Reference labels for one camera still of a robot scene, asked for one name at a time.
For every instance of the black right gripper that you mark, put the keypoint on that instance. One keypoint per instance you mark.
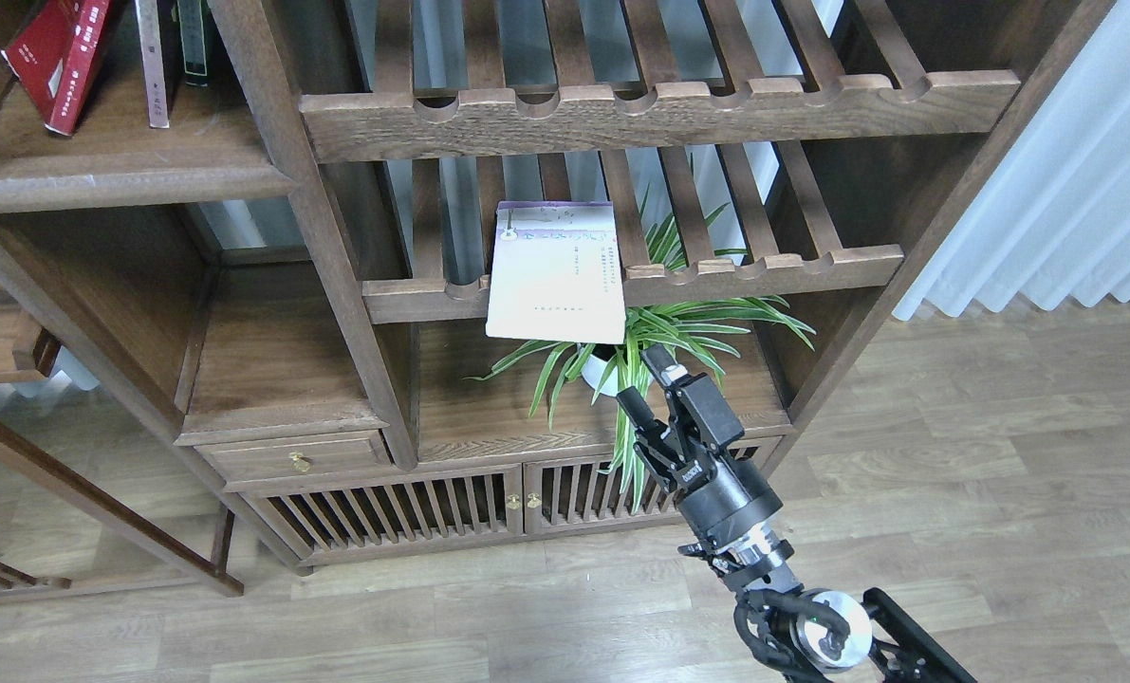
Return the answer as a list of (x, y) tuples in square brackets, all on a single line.
[(727, 503)]

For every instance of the white and purple book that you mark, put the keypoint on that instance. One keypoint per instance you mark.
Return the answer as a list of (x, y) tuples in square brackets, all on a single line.
[(556, 273)]

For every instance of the maroon book with white characters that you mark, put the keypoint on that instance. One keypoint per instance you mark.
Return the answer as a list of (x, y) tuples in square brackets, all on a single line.
[(160, 47)]

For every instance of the red paperback book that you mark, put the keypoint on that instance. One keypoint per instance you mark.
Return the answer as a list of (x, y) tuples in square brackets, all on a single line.
[(56, 57)]

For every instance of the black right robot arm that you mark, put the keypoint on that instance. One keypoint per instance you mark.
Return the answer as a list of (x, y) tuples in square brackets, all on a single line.
[(805, 635)]

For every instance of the white plant pot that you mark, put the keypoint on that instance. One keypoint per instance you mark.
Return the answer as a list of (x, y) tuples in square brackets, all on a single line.
[(600, 371)]

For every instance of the green spider plant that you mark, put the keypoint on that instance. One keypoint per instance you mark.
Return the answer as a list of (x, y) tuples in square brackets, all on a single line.
[(700, 329)]

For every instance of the dark wooden bookshelf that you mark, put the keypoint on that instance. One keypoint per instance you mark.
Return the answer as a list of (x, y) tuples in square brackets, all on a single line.
[(302, 262)]

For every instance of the brass drawer knob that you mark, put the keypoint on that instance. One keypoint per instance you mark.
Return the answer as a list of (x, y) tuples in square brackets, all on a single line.
[(300, 462)]

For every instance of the white curtain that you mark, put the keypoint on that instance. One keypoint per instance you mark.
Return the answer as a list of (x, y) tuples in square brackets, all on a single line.
[(1053, 222)]

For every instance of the green upright book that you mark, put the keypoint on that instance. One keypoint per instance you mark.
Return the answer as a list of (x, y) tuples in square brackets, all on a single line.
[(198, 39)]

